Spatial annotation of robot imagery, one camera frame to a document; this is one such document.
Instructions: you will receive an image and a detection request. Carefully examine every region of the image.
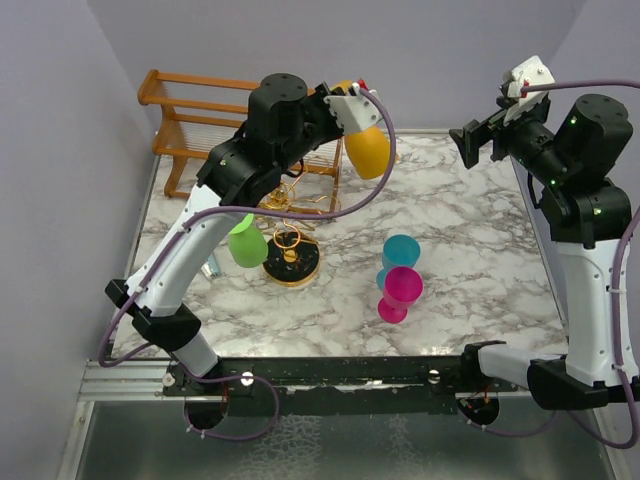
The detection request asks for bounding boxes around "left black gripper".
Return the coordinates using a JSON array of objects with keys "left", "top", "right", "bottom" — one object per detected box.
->
[{"left": 275, "top": 82, "right": 351, "bottom": 173}]

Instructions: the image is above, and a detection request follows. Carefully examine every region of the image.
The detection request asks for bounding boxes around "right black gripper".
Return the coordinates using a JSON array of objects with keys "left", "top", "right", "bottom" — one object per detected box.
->
[{"left": 451, "top": 93, "right": 573, "bottom": 185}]

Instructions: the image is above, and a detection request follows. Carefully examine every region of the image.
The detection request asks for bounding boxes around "orange plastic goblet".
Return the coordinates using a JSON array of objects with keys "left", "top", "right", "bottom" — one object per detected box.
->
[{"left": 331, "top": 80, "right": 390, "bottom": 180}]

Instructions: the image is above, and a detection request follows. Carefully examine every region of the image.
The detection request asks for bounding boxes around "green plastic goblet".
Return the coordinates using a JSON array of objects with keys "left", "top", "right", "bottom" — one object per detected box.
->
[{"left": 228, "top": 214, "right": 269, "bottom": 268}]

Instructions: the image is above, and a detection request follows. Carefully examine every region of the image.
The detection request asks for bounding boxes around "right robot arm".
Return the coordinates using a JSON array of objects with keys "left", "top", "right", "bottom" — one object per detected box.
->
[{"left": 449, "top": 94, "right": 639, "bottom": 411}]

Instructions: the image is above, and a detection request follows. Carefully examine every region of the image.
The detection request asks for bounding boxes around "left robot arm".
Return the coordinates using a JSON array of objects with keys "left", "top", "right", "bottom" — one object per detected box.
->
[{"left": 105, "top": 73, "right": 347, "bottom": 395}]

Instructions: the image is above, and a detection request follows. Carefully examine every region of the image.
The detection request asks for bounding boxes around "wooden dish rack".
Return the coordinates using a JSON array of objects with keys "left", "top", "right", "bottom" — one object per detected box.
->
[{"left": 137, "top": 69, "right": 343, "bottom": 213}]

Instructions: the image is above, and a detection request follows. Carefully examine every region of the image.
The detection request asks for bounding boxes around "blue plastic goblet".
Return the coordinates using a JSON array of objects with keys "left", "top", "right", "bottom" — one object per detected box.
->
[{"left": 376, "top": 234, "right": 421, "bottom": 290}]

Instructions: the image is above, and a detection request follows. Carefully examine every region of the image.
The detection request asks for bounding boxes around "pink plastic goblet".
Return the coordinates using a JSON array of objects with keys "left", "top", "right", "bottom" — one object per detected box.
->
[{"left": 377, "top": 266, "right": 424, "bottom": 324}]

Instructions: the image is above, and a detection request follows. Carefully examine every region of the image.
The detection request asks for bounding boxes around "small blue white packet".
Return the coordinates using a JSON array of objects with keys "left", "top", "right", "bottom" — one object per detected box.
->
[{"left": 202, "top": 253, "right": 222, "bottom": 279}]

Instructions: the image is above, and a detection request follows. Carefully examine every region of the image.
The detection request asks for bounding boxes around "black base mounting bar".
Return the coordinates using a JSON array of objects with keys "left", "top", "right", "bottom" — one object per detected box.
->
[{"left": 163, "top": 356, "right": 516, "bottom": 417}]

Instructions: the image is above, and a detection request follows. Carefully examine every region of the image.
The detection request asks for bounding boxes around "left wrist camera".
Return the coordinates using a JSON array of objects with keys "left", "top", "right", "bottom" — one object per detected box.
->
[{"left": 323, "top": 79, "right": 382, "bottom": 136}]

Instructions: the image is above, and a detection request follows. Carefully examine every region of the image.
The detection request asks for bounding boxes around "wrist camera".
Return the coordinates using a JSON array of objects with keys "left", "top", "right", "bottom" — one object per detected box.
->
[
  {"left": 502, "top": 55, "right": 555, "bottom": 125},
  {"left": 323, "top": 79, "right": 382, "bottom": 136}
]

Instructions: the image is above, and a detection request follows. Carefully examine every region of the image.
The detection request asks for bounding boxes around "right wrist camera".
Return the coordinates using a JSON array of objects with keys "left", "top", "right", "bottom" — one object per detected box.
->
[{"left": 502, "top": 55, "right": 555, "bottom": 125}]

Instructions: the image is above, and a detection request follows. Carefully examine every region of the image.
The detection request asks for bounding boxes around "gold wire wine glass rack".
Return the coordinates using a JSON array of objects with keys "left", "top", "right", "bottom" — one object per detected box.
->
[{"left": 256, "top": 143, "right": 343, "bottom": 288}]

